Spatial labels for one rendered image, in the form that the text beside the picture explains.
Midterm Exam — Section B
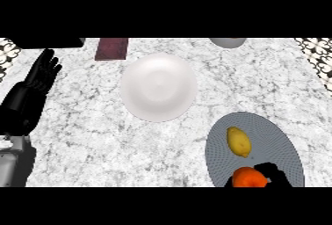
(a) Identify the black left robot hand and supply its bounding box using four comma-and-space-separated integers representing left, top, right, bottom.
0, 48, 64, 137

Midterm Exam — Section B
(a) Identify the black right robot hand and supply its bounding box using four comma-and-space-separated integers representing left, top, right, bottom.
223, 162, 296, 188

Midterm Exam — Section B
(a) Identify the grey round placemat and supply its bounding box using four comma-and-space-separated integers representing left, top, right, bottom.
204, 111, 306, 188

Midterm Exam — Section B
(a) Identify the yellow squash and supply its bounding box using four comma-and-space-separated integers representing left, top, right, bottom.
226, 126, 253, 158

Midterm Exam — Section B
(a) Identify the white round plate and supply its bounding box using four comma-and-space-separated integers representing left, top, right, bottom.
120, 52, 198, 123

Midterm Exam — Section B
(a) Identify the orange round fruit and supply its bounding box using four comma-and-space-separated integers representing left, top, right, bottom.
231, 166, 271, 188

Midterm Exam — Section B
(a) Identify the black appliance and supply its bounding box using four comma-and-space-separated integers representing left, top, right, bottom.
9, 37, 88, 50

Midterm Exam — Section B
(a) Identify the grey bowl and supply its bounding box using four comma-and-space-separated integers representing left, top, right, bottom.
210, 37, 248, 49

